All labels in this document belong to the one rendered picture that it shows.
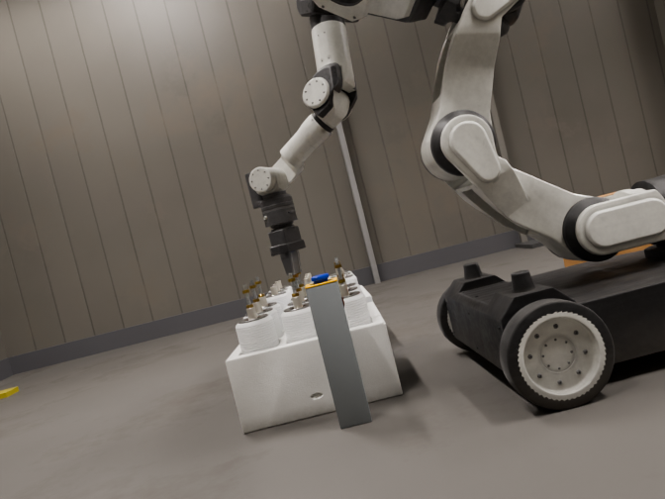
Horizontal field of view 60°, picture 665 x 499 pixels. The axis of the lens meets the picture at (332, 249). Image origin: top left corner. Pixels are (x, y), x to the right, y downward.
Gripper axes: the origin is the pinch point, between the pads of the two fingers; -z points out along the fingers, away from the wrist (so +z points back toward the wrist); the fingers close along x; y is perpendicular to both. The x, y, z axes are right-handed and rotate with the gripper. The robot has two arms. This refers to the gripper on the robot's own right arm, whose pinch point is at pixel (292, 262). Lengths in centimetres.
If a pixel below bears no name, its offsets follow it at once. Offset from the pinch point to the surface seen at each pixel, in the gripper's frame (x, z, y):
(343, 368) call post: -24.9, -23.3, -22.4
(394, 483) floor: -50, -36, -41
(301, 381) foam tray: -18.7, -26.9, -6.6
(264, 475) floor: -47, -36, -13
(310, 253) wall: 204, -6, 118
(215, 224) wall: 175, 29, 167
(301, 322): -14.5, -13.7, -7.9
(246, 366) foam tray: -24.3, -20.3, 3.6
